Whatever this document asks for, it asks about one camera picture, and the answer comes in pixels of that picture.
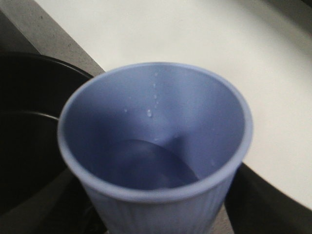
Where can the dark blue cooking pot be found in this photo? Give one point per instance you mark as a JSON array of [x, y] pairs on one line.
[[33, 91]]

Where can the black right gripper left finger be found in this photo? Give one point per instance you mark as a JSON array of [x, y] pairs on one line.
[[61, 207]]

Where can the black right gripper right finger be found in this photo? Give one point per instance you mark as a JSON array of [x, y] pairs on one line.
[[256, 207]]

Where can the light blue ribbed cup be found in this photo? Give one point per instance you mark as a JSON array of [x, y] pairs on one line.
[[156, 146]]

